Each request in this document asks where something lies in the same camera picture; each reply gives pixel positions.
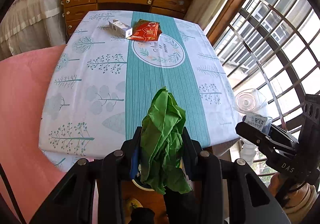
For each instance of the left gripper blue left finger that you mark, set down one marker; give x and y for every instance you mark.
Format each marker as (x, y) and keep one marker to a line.
(134, 152)

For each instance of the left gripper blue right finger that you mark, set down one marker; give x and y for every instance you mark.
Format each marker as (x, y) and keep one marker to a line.
(190, 151)

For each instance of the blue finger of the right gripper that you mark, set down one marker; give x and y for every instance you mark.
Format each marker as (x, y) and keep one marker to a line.
(281, 136)
(273, 150)

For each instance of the green plastic bag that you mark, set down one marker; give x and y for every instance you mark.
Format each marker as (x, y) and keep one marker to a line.
(161, 145)

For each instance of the orange foil heat-patch pouch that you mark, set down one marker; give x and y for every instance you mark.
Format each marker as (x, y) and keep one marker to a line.
(145, 31)

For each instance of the white purple carton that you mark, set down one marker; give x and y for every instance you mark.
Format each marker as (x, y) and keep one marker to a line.
(121, 29)

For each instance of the round cream trash bin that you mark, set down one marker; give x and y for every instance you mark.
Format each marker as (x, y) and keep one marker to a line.
(142, 185)

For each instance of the person's right hand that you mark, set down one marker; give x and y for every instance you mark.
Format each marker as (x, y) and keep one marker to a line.
(300, 201)

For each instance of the left yellow slipper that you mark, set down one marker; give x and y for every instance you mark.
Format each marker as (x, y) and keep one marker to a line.
(130, 205)

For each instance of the blue white patterned tablecloth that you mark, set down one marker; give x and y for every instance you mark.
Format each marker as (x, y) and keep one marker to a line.
(103, 85)

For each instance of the metal window grille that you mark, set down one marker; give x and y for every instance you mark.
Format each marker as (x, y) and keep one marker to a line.
(271, 46)

